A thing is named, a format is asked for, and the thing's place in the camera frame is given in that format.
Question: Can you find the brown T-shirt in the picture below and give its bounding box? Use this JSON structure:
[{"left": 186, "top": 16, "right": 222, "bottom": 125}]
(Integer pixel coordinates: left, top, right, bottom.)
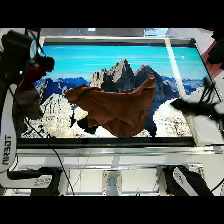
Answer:
[{"left": 63, "top": 73, "right": 157, "bottom": 139}]

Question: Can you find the red garment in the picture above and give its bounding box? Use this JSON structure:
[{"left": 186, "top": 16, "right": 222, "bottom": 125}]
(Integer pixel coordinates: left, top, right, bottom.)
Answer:
[{"left": 17, "top": 65, "right": 48, "bottom": 94}]

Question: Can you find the white garment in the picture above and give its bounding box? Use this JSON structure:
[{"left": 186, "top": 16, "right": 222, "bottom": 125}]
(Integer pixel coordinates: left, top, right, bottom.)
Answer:
[{"left": 185, "top": 89, "right": 224, "bottom": 146}]

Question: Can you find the silver frame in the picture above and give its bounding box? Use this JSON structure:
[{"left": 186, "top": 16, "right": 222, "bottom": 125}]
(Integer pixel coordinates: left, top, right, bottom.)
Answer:
[{"left": 0, "top": 142, "right": 224, "bottom": 197}]

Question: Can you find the black cable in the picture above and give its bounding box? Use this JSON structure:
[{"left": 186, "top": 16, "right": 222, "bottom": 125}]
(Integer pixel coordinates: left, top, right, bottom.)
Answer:
[{"left": 23, "top": 115, "right": 76, "bottom": 197}]

